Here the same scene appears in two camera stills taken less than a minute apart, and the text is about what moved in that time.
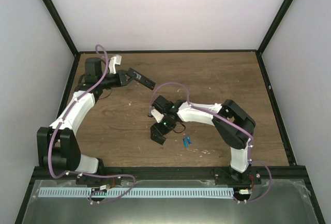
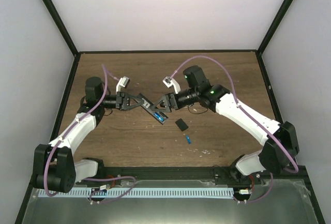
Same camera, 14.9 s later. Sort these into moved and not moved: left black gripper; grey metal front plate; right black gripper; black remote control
Moved: right black gripper; black remote control; left black gripper
Not moved: grey metal front plate
